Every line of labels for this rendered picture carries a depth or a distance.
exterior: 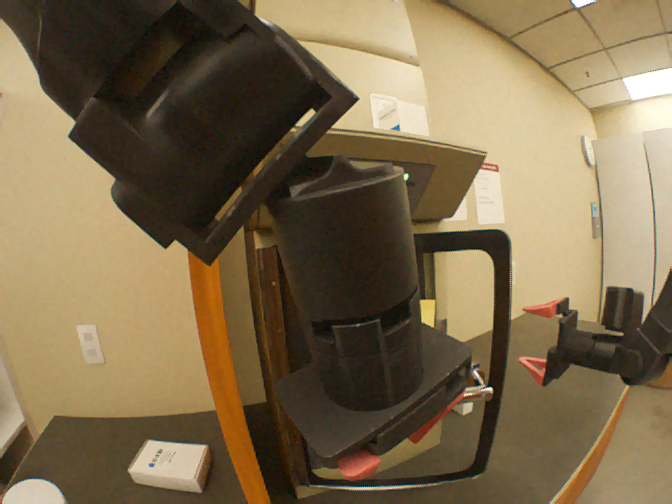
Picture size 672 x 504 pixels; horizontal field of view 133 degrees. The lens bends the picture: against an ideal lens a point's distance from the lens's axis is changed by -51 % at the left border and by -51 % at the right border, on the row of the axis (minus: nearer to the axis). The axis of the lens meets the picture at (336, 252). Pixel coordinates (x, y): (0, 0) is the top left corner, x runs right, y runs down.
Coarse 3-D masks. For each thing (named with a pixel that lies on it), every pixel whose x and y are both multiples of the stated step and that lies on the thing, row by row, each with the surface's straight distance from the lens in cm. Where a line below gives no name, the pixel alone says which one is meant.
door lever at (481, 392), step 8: (472, 376) 41; (480, 376) 41; (472, 384) 41; (480, 384) 39; (472, 392) 36; (480, 392) 37; (488, 392) 37; (464, 400) 36; (472, 400) 37; (480, 400) 37; (488, 400) 37
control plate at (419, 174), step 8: (352, 160) 34; (360, 160) 34; (368, 160) 34; (376, 160) 35; (384, 160) 36; (408, 168) 38; (416, 168) 39; (424, 168) 40; (432, 168) 41; (416, 176) 40; (424, 176) 41; (408, 184) 40; (416, 184) 41; (424, 184) 42; (408, 192) 41; (416, 192) 42; (408, 200) 42; (416, 200) 43
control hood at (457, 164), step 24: (336, 144) 32; (360, 144) 33; (384, 144) 34; (408, 144) 36; (432, 144) 39; (456, 144) 42; (456, 168) 44; (432, 192) 44; (456, 192) 47; (264, 216) 35; (432, 216) 48
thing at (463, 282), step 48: (432, 240) 35; (480, 240) 37; (288, 288) 37; (432, 288) 36; (480, 288) 37; (288, 336) 38; (480, 336) 39; (432, 432) 45; (480, 432) 47; (336, 480) 52; (384, 480) 51; (432, 480) 52
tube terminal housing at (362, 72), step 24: (312, 48) 51; (336, 48) 53; (336, 72) 50; (360, 72) 52; (384, 72) 55; (408, 72) 59; (360, 96) 49; (408, 96) 56; (360, 120) 47; (264, 240) 38; (264, 336) 41; (264, 360) 46; (264, 384) 53
